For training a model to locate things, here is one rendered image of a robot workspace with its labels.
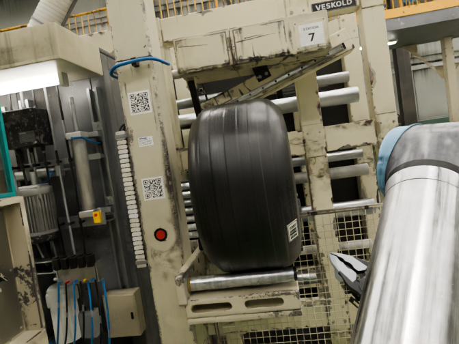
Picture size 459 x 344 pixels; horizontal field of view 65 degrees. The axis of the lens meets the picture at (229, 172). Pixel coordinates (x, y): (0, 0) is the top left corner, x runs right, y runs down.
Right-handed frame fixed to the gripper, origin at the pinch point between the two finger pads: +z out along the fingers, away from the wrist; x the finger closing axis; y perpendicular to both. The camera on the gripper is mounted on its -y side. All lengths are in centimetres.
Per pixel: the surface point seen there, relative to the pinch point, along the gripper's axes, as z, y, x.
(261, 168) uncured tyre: 26.0, -13.3, -1.2
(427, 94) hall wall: 259, 454, 871
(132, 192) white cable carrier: 64, 10, -24
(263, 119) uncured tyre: 36.4, -18.6, 9.7
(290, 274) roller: 9.9, 19.1, -2.9
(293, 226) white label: 13.7, 1.2, -0.2
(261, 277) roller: 15.6, 20.7, -9.4
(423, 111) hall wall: 244, 488, 846
